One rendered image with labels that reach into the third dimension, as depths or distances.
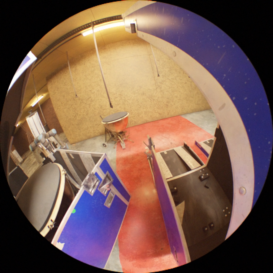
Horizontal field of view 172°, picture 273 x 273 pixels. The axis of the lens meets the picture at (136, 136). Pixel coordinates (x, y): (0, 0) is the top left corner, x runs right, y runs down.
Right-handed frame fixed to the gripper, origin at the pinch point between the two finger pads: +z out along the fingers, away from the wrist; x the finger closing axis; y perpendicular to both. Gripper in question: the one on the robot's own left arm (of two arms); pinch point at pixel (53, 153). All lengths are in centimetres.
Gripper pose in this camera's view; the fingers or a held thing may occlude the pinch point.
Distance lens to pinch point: 154.7
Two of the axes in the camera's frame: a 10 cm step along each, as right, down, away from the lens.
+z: 2.5, 7.4, 6.3
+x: 9.5, -0.5, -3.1
